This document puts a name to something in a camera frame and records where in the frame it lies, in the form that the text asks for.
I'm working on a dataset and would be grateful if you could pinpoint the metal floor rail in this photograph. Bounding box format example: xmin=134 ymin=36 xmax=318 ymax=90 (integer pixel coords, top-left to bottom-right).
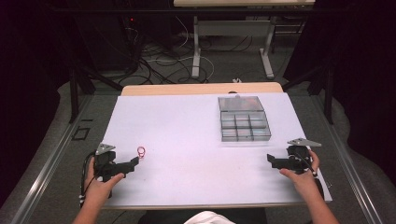
xmin=8 ymin=94 xmax=94 ymax=224
xmin=309 ymin=92 xmax=386 ymax=224

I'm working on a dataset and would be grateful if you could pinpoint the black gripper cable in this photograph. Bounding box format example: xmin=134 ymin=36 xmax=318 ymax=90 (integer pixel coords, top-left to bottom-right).
xmin=293 ymin=151 xmax=319 ymax=179
xmin=79 ymin=151 xmax=97 ymax=208

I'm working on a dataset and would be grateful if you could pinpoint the white table mat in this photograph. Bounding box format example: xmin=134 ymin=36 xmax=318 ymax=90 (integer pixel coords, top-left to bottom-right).
xmin=102 ymin=91 xmax=333 ymax=210

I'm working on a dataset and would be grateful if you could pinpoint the white metal frame desk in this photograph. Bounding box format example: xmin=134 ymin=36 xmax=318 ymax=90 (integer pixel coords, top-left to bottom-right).
xmin=173 ymin=0 xmax=316 ymax=80

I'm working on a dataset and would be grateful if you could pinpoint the black square floor frame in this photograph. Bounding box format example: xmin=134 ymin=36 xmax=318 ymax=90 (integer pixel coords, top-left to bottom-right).
xmin=71 ymin=126 xmax=92 ymax=142

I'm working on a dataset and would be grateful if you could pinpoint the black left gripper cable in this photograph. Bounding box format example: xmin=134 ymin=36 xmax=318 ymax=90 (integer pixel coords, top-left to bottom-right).
xmin=79 ymin=151 xmax=97 ymax=208

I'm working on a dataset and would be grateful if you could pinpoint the person's right hand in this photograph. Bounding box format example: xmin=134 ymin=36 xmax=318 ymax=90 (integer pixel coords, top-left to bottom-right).
xmin=278 ymin=149 xmax=321 ymax=198

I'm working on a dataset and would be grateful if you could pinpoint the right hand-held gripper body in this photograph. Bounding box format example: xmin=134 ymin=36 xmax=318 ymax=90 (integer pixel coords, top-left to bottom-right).
xmin=285 ymin=137 xmax=322 ymax=175

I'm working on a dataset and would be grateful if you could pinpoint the wooden table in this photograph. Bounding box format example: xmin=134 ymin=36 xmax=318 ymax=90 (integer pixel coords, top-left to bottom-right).
xmin=120 ymin=81 xmax=285 ymax=97

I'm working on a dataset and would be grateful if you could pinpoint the tangle of floor cables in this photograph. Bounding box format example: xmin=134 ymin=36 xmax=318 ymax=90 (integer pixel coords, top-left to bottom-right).
xmin=124 ymin=15 xmax=260 ymax=86

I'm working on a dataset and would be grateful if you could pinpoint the black metal stand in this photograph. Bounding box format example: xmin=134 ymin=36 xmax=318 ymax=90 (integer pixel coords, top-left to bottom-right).
xmin=281 ymin=63 xmax=335 ymax=126
xmin=66 ymin=62 xmax=124 ymax=125

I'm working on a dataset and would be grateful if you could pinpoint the clear plastic compartment box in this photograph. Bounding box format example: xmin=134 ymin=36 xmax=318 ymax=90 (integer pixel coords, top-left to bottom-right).
xmin=217 ymin=95 xmax=273 ymax=143

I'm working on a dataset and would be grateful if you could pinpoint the person's white shirt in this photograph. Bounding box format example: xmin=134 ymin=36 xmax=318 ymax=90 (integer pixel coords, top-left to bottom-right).
xmin=183 ymin=210 xmax=236 ymax=224

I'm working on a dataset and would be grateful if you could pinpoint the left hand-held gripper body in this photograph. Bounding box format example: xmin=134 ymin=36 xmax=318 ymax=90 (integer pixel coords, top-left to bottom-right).
xmin=92 ymin=142 xmax=128 ymax=183

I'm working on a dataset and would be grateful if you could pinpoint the person's left hand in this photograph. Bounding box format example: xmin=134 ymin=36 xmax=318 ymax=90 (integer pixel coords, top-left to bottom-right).
xmin=83 ymin=157 xmax=125 ymax=204

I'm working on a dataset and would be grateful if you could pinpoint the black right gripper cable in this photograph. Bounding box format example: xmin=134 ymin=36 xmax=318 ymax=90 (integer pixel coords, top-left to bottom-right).
xmin=293 ymin=151 xmax=319 ymax=179

